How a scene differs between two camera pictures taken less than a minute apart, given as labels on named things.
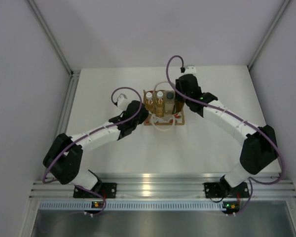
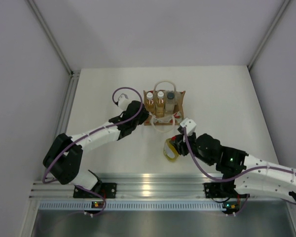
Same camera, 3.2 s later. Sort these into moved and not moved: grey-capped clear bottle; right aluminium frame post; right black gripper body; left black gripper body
Moved: right black gripper body
Not moved: right aluminium frame post; left black gripper body; grey-capped clear bottle
